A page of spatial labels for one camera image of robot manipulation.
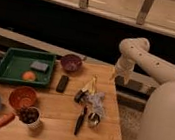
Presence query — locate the red orange bowl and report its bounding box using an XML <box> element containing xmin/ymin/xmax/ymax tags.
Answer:
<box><xmin>8</xmin><ymin>86</ymin><xmax>37</xmax><ymax>110</ymax></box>

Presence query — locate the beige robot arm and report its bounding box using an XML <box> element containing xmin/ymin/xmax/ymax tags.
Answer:
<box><xmin>113</xmin><ymin>37</ymin><xmax>175</xmax><ymax>140</ymax></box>

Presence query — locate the small metal cup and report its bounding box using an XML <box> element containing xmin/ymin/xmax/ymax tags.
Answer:
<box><xmin>87</xmin><ymin>112</ymin><xmax>101</xmax><ymax>128</ymax></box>

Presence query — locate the orange carrot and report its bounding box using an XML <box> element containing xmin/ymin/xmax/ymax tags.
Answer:
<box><xmin>0</xmin><ymin>113</ymin><xmax>15</xmax><ymax>127</ymax></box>

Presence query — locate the black rectangular block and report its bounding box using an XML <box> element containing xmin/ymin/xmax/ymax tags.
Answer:
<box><xmin>56</xmin><ymin>75</ymin><xmax>69</xmax><ymax>92</ymax></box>

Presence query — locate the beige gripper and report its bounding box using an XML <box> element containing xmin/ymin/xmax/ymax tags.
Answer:
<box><xmin>111</xmin><ymin>55</ymin><xmax>136</xmax><ymax>85</ymax></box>

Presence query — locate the green plastic tray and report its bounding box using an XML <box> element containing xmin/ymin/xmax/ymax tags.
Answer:
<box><xmin>0</xmin><ymin>48</ymin><xmax>56</xmax><ymax>87</ymax></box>

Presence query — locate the grey blue sponge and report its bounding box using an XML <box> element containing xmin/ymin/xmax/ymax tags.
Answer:
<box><xmin>31</xmin><ymin>60</ymin><xmax>49</xmax><ymax>72</ymax></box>

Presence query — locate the white cup of grapes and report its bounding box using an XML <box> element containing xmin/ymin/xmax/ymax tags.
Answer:
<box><xmin>16</xmin><ymin>106</ymin><xmax>41</xmax><ymax>129</ymax></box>

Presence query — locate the black handled knife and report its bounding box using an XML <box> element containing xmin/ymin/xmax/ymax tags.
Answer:
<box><xmin>74</xmin><ymin>107</ymin><xmax>87</xmax><ymax>135</ymax></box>

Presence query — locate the orange fruit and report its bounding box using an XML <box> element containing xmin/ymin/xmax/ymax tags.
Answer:
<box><xmin>22</xmin><ymin>70</ymin><xmax>36</xmax><ymax>82</ymax></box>

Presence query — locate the wooden table board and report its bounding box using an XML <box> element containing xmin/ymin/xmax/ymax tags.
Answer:
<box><xmin>0</xmin><ymin>63</ymin><xmax>122</xmax><ymax>140</ymax></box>

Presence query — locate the purple bowl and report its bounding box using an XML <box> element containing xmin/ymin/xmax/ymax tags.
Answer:
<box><xmin>60</xmin><ymin>54</ymin><xmax>82</xmax><ymax>72</ymax></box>

